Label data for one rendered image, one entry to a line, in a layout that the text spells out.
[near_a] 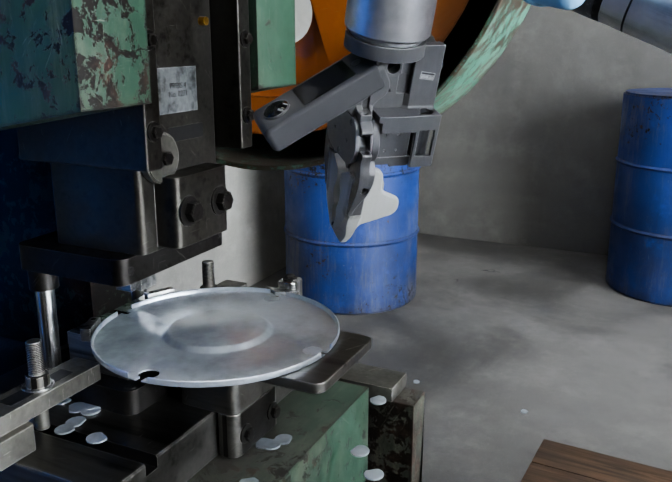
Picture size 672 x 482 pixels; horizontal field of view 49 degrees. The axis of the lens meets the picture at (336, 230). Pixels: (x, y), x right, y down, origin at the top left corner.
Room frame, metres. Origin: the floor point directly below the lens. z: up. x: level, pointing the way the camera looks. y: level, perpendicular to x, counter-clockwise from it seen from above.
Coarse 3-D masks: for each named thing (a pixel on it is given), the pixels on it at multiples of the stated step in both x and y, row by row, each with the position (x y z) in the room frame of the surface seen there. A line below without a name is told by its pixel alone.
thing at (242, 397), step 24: (360, 336) 0.82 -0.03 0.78; (336, 360) 0.75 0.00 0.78; (264, 384) 0.82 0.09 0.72; (288, 384) 0.71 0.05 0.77; (312, 384) 0.70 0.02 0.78; (216, 408) 0.77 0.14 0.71; (240, 408) 0.77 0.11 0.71; (264, 408) 0.82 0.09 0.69; (240, 432) 0.77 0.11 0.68; (264, 432) 0.82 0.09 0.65
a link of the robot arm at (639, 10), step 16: (592, 0) 0.66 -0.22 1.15; (608, 0) 0.65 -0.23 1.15; (624, 0) 0.64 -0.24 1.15; (640, 0) 0.63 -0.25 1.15; (656, 0) 0.62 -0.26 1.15; (592, 16) 0.67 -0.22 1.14; (608, 16) 0.65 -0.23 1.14; (624, 16) 0.64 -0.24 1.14; (640, 16) 0.63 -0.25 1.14; (656, 16) 0.62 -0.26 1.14; (624, 32) 0.66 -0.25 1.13; (640, 32) 0.64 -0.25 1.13; (656, 32) 0.63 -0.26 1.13
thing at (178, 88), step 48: (192, 0) 0.88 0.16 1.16; (192, 48) 0.88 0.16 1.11; (192, 96) 0.87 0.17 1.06; (192, 144) 0.87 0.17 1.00; (96, 192) 0.81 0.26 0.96; (144, 192) 0.79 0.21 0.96; (192, 192) 0.82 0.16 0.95; (96, 240) 0.81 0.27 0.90; (144, 240) 0.79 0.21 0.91; (192, 240) 0.81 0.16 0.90
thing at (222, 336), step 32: (224, 288) 0.97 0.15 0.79; (256, 288) 0.97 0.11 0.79; (128, 320) 0.86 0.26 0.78; (160, 320) 0.86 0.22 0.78; (192, 320) 0.85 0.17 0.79; (224, 320) 0.85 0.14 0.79; (256, 320) 0.85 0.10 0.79; (288, 320) 0.86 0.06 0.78; (320, 320) 0.86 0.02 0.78; (96, 352) 0.77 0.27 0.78; (128, 352) 0.77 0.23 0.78; (160, 352) 0.77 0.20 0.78; (192, 352) 0.77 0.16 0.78; (224, 352) 0.77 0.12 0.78; (256, 352) 0.77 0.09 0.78; (288, 352) 0.77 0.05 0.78; (320, 352) 0.76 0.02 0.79; (160, 384) 0.69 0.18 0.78; (192, 384) 0.69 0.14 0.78; (224, 384) 0.69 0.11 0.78
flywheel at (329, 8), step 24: (312, 0) 1.19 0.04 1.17; (336, 0) 1.17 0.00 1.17; (456, 0) 1.05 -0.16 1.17; (480, 0) 1.09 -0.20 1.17; (312, 24) 1.19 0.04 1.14; (336, 24) 1.17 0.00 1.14; (456, 24) 1.06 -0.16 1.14; (312, 48) 1.19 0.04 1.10; (336, 48) 1.17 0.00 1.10; (456, 48) 1.14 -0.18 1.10; (312, 72) 1.19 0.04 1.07; (264, 96) 1.18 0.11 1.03
